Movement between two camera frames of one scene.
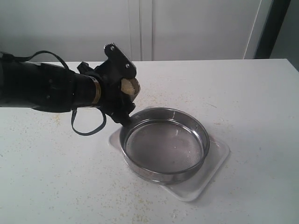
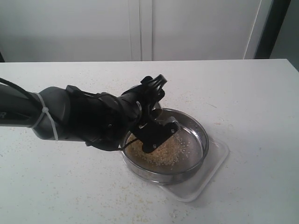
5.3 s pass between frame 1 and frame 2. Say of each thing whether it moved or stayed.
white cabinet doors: stayed
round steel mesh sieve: stayed
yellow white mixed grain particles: moved
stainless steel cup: moved
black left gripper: moved
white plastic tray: stayed
